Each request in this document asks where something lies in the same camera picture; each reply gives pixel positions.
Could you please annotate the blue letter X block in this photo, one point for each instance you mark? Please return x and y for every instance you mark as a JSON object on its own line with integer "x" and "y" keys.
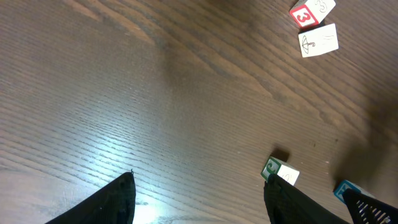
{"x": 345, "y": 185}

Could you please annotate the green edged wooden block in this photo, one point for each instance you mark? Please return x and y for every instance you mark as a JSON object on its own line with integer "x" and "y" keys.
{"x": 280, "y": 168}

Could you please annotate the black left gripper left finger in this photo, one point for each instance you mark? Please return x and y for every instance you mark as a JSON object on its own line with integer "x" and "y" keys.
{"x": 112, "y": 204}

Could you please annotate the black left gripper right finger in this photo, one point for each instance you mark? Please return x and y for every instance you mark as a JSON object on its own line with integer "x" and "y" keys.
{"x": 287, "y": 205}

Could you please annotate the red number three block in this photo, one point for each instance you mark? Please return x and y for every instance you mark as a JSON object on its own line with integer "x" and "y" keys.
{"x": 308, "y": 13}

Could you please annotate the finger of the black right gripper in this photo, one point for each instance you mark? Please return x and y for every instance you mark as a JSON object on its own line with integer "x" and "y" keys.
{"x": 368, "y": 210}

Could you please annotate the umbrella picture block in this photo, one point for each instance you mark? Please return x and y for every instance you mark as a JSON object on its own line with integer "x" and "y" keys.
{"x": 318, "y": 41}

